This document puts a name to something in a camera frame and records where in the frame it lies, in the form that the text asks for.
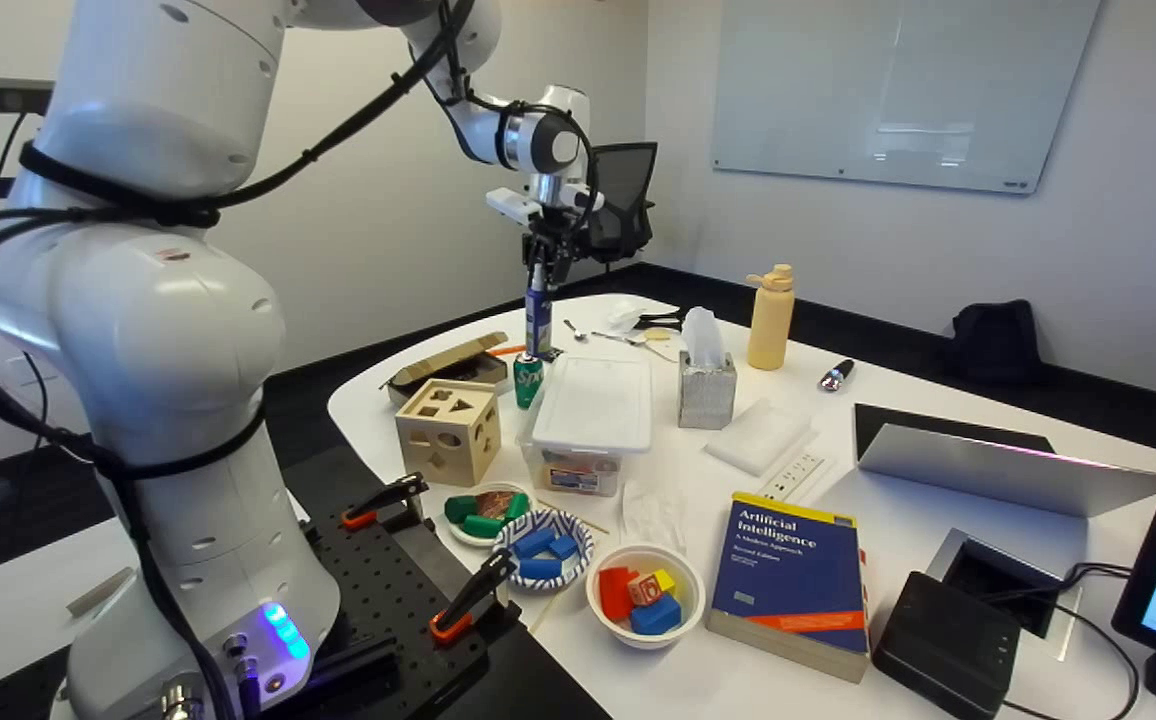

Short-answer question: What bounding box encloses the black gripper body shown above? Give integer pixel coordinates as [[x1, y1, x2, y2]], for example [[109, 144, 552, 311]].
[[521, 190, 603, 271]]

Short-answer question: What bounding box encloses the beige drinking bottle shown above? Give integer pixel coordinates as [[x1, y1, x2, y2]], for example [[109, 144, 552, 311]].
[[743, 261, 801, 374]]

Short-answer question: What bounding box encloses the white bowl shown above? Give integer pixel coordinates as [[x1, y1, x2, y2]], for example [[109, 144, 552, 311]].
[[582, 536, 706, 650]]

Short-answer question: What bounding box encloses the black office chair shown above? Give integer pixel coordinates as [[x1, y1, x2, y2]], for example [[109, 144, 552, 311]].
[[571, 137, 661, 277]]

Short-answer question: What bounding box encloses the small green object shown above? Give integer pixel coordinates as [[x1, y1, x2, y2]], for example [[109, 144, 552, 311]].
[[511, 352, 546, 412]]

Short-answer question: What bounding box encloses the flat wooden box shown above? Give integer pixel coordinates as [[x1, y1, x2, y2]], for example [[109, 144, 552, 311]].
[[383, 326, 517, 401]]

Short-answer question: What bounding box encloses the clear container white lid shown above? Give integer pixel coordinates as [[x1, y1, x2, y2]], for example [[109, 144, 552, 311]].
[[527, 341, 654, 499]]

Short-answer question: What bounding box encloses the wooden shape sorter box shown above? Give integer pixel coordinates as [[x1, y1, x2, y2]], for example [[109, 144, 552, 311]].
[[392, 374, 503, 486]]

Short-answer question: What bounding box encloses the grey tissue box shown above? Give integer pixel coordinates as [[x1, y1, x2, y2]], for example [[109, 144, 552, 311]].
[[673, 303, 741, 432]]

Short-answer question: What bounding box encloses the white folded paper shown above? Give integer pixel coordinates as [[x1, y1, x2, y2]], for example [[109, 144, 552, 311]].
[[702, 396, 819, 476]]

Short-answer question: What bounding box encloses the black orange clamp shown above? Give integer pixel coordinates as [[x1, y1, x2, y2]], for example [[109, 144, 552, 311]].
[[422, 545, 521, 649], [337, 472, 433, 536]]

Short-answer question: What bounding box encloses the blue patterned plate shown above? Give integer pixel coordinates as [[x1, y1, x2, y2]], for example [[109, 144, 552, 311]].
[[497, 507, 597, 591]]

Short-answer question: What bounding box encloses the black marker pen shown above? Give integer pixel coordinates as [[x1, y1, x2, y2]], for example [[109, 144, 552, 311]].
[[814, 352, 861, 396]]

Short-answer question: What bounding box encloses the red toy block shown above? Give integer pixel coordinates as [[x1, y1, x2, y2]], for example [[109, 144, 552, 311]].
[[597, 562, 639, 626]]

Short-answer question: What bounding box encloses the blue toy block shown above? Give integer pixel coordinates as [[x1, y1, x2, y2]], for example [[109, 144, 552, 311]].
[[626, 591, 682, 637]]

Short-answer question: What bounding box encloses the blue paperback book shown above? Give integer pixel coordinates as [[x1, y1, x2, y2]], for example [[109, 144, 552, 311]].
[[702, 486, 872, 683]]

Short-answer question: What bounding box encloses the black bag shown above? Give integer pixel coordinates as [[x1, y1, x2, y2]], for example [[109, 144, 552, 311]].
[[947, 294, 1049, 392]]

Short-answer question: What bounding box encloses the silver laptop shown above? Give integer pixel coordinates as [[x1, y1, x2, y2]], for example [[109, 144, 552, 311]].
[[811, 419, 1156, 583]]

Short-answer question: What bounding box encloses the black box device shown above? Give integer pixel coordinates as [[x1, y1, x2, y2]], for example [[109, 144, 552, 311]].
[[869, 567, 1023, 720]]

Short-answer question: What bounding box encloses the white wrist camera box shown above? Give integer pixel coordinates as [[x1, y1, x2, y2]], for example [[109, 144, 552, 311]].
[[482, 184, 545, 227]]

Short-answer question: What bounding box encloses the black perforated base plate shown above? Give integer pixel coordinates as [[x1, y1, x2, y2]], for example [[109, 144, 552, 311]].
[[285, 442, 608, 720]]

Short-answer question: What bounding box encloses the wall whiteboard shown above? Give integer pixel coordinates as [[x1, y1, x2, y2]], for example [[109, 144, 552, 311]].
[[706, 0, 1109, 198]]

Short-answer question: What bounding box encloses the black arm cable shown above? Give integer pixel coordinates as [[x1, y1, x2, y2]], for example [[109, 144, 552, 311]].
[[0, 0, 481, 465]]

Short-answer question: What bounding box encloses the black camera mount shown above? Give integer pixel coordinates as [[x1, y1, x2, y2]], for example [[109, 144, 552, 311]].
[[0, 70, 61, 114]]

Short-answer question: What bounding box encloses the black desk cable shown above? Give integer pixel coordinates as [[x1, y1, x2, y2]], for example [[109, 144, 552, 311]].
[[998, 557, 1145, 720]]

